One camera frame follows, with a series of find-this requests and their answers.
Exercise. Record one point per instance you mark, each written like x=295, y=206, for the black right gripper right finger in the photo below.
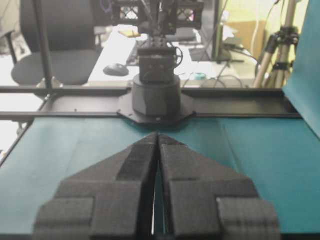
x=205, y=200

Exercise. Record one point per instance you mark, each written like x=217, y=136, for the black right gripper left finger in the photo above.
x=110, y=200

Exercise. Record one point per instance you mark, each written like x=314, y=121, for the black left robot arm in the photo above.
x=158, y=18

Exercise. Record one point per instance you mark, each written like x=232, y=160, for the teal table cloth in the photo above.
x=280, y=155

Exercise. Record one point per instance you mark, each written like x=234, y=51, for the teal tape roll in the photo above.
x=199, y=76

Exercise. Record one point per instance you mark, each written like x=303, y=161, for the black computer mouse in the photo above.
x=116, y=70

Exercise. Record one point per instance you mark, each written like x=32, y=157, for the white desk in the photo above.
x=154, y=60

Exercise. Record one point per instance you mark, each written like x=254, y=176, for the black office chair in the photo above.
x=71, y=40

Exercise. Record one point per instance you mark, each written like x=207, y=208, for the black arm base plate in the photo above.
x=151, y=106

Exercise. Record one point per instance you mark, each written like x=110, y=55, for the black metal frame rail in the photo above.
x=115, y=102

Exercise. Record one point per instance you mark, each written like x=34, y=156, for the camera tripod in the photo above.
x=275, y=66

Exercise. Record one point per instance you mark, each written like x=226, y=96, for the black vertical frame post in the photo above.
x=43, y=43

